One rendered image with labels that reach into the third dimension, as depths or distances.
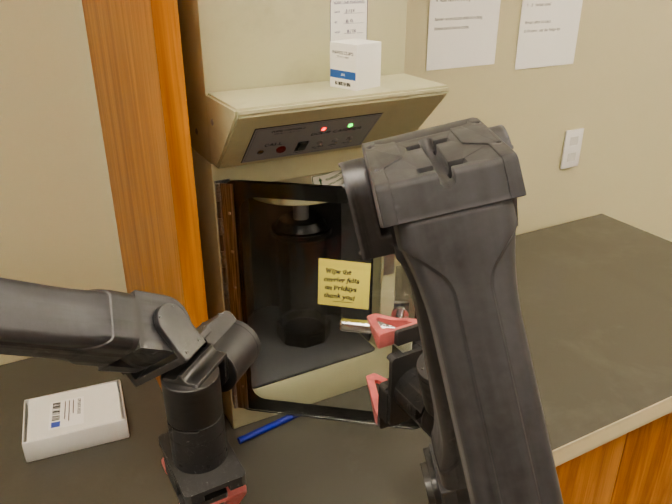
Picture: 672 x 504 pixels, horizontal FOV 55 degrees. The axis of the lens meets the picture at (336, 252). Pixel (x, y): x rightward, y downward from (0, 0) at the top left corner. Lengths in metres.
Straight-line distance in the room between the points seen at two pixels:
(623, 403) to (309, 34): 0.85
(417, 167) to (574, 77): 1.61
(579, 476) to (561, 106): 1.03
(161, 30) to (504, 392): 0.58
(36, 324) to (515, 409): 0.38
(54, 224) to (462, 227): 1.11
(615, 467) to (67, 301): 1.10
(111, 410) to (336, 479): 0.40
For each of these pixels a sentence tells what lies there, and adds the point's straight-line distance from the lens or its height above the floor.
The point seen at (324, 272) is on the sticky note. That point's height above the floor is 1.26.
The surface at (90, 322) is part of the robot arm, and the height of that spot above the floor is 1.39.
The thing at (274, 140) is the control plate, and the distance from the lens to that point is 0.88.
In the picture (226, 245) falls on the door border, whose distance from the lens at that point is 0.96.
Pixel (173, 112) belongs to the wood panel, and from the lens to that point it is 0.80.
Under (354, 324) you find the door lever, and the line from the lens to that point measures 0.91.
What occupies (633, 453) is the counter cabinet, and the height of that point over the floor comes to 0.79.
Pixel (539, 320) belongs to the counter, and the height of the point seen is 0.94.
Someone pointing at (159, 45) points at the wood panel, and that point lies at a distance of 0.79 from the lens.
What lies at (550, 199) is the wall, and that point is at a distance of 2.03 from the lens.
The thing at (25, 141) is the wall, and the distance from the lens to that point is 1.32.
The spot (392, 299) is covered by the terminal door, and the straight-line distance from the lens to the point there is 0.94.
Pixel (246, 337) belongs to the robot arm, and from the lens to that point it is 0.71.
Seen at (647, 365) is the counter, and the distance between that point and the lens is 1.43.
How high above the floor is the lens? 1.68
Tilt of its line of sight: 25 degrees down
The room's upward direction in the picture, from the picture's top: straight up
